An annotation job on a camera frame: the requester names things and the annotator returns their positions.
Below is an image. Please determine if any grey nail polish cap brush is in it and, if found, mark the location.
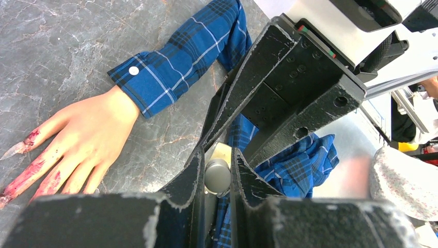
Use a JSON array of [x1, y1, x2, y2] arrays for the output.
[[205, 158, 231, 194]]

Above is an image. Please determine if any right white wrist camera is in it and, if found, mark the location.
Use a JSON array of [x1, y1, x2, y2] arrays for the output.
[[281, 1, 423, 69]]

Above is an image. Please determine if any nail polish bottle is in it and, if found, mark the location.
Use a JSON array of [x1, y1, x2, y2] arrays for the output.
[[204, 142, 232, 240]]

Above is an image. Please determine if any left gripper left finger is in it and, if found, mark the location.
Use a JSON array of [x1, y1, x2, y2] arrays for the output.
[[4, 148, 205, 247]]

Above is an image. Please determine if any mannequin hand with painted nails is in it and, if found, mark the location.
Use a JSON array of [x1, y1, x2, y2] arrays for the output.
[[1, 87, 139, 206]]

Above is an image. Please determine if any blue plaid shirt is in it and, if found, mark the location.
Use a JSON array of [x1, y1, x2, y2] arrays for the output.
[[107, 0, 339, 248]]

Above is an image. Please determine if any person in background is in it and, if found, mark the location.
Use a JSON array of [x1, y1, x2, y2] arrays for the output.
[[337, 75, 438, 223]]

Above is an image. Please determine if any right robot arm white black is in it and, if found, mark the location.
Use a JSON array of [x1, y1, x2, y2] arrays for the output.
[[196, 1, 437, 167]]

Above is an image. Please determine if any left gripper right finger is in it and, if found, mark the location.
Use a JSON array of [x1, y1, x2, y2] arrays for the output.
[[230, 148, 420, 247]]

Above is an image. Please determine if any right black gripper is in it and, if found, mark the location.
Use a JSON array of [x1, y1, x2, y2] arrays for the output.
[[187, 16, 366, 168]]

